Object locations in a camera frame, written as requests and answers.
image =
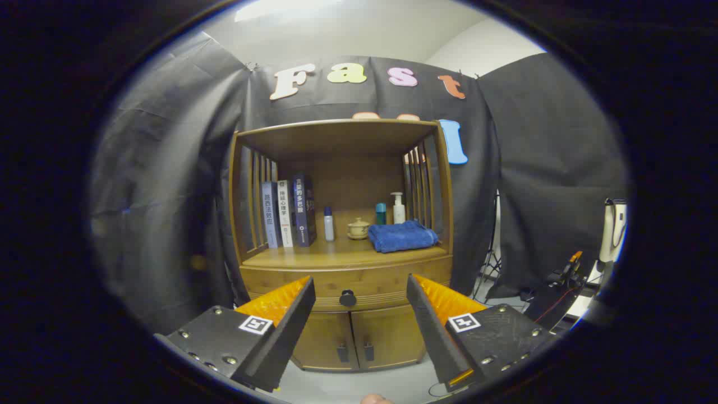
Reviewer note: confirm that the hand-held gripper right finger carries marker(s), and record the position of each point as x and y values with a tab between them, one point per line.
432	331

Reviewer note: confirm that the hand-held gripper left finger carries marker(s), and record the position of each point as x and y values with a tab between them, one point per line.
286	336

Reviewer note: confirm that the wooden drawer with black knob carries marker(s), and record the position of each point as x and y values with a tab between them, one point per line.
381	280

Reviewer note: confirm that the wooden cabinet door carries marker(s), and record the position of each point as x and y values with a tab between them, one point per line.
392	336
322	342

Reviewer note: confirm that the wooden countertop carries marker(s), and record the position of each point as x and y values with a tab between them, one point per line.
348	253

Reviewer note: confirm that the wooden cabinet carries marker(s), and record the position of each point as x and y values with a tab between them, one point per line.
336	140

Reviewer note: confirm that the black tripod stand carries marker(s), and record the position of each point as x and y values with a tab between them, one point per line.
492	264

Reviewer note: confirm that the folded blue towel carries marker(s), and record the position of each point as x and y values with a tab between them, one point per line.
401	237

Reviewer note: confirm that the white bottle with blue cap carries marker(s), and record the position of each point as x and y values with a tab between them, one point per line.
328	227

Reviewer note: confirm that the light blue book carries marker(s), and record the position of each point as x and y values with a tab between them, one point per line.
271	219

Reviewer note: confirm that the white book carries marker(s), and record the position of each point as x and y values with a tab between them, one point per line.
285	216

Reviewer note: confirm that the white pump bottle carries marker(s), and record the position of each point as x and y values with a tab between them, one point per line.
399	212

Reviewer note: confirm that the dark blue book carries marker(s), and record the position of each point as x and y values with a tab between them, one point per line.
303	213

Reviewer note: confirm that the beige lidded teacup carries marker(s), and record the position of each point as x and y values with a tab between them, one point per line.
358	229

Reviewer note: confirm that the teal bottle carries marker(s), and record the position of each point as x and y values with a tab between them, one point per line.
381	214

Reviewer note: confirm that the black device with orange tip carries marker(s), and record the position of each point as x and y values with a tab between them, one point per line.
558	294

